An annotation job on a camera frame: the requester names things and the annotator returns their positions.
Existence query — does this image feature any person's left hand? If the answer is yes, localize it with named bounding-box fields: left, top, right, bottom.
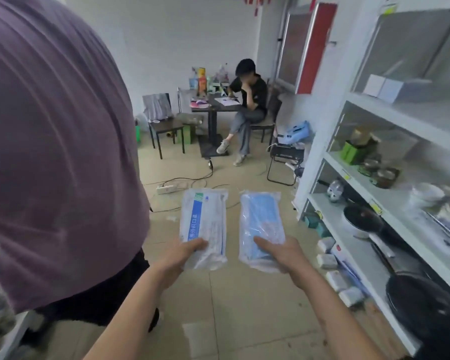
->
left=155, top=237, right=209, bottom=291

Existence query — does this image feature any person's right hand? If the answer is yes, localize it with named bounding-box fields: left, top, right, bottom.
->
left=253, top=235, right=317, bottom=292

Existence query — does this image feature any white packaged mask bag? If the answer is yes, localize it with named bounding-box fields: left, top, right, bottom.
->
left=179, top=188, right=229, bottom=271

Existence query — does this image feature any clear bag of blue masks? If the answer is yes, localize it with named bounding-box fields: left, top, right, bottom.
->
left=238, top=190, right=286, bottom=274

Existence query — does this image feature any white metal shelf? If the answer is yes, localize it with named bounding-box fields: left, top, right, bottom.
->
left=292, top=0, right=450, bottom=358

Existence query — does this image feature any white mask box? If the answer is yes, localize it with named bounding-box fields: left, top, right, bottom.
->
left=363, top=73, right=386, bottom=98
left=378, top=77, right=433, bottom=105

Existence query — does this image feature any person's right forearm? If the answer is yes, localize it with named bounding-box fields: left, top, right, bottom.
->
left=290, top=267, right=387, bottom=360

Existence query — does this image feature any person's left forearm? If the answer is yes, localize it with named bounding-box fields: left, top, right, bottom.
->
left=84, top=264, right=181, bottom=360

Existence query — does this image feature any small white packet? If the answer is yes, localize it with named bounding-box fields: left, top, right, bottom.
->
left=338, top=286, right=365, bottom=308
left=325, top=270, right=348, bottom=294
left=316, top=253, right=339, bottom=270
left=316, top=237, right=337, bottom=254

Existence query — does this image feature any black pot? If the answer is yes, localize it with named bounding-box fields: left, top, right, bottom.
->
left=341, top=204, right=384, bottom=239

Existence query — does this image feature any black folding stool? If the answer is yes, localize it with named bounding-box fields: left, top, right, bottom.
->
left=266, top=142, right=306, bottom=187

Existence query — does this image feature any brown glass jar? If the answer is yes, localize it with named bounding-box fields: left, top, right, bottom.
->
left=358, top=159, right=382, bottom=177
left=371, top=167, right=401, bottom=190

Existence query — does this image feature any green crate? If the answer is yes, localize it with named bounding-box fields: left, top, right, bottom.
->
left=174, top=123, right=197, bottom=145

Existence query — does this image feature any blue plastic bag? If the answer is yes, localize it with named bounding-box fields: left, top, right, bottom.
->
left=283, top=120, right=313, bottom=145

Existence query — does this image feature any yellow filled jar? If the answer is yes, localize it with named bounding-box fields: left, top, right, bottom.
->
left=350, top=127, right=375, bottom=148

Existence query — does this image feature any black wok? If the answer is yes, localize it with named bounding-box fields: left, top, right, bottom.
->
left=385, top=273, right=450, bottom=360

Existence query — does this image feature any dark chair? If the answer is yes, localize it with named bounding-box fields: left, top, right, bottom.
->
left=249, top=85, right=283, bottom=148

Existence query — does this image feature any group of white bowls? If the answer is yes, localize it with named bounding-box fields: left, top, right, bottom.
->
left=408, top=182, right=450, bottom=226

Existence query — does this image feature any clear utensil pack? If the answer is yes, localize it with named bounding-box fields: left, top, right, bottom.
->
left=423, top=209, right=450, bottom=253

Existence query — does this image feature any tangle of floor cables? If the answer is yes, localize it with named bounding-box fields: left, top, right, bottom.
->
left=142, top=159, right=243, bottom=215

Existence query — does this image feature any dark pedestal table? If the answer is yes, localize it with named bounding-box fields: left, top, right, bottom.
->
left=177, top=87, right=245, bottom=159

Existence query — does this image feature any red framed wall cabinet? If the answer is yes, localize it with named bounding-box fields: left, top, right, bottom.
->
left=275, top=2, right=338, bottom=96

